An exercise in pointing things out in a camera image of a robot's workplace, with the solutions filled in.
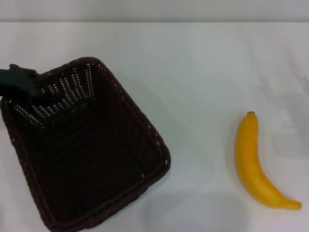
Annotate yellow banana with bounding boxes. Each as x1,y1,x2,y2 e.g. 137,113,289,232
235,111,303,211

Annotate dark brown woven basket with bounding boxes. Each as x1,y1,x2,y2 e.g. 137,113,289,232
0,57,172,232

